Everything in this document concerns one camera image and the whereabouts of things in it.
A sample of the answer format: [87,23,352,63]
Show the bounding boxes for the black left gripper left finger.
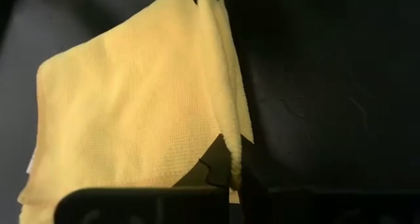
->
[54,133,232,224]

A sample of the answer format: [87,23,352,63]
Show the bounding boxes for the yellow microfiber towel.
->
[18,0,255,224]

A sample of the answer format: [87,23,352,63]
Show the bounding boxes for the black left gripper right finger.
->
[238,135,420,224]

